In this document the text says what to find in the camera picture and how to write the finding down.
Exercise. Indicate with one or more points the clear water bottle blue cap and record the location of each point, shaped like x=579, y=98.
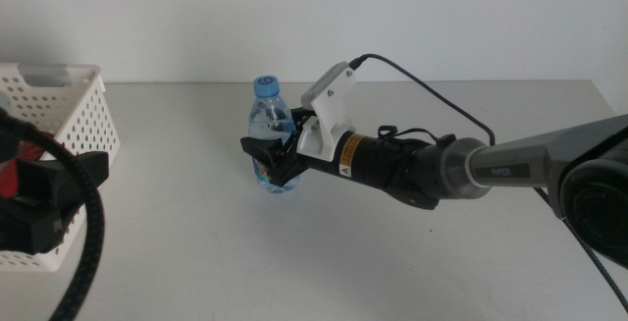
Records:
x=267, y=115

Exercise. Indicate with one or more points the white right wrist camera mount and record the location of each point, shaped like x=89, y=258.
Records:
x=333, y=100

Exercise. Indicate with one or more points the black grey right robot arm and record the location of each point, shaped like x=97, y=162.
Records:
x=505, y=170

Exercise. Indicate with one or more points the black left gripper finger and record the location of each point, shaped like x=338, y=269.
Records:
x=7, y=148
x=54, y=178

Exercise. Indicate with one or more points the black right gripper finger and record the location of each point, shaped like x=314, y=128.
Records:
x=297, y=117
x=265, y=156

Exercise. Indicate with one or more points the red soda can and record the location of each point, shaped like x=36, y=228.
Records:
x=7, y=183

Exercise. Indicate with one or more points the white perforated plastic basket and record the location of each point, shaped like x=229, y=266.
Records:
x=83, y=115

